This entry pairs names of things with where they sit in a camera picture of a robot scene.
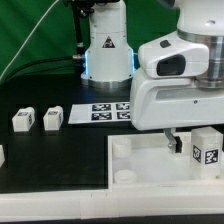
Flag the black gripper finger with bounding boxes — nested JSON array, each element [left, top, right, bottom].
[[164, 128, 182, 153]]

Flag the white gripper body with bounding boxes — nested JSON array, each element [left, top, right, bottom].
[[130, 69, 224, 130]]

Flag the white square tabletop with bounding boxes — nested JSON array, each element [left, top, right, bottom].
[[108, 132, 224, 189]]

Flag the white sheet with AprilTags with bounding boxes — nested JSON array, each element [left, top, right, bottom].
[[68, 102, 130, 124]]

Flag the white L-shaped obstacle fence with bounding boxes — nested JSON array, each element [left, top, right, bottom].
[[0, 144, 224, 222]]

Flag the white block at left edge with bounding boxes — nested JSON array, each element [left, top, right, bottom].
[[0, 145, 5, 168]]

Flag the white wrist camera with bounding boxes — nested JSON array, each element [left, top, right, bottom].
[[138, 32, 209, 79]]

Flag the black cable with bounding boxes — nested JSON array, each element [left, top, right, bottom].
[[0, 57, 84, 88]]

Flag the white cable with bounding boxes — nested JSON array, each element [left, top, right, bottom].
[[0, 0, 61, 83]]

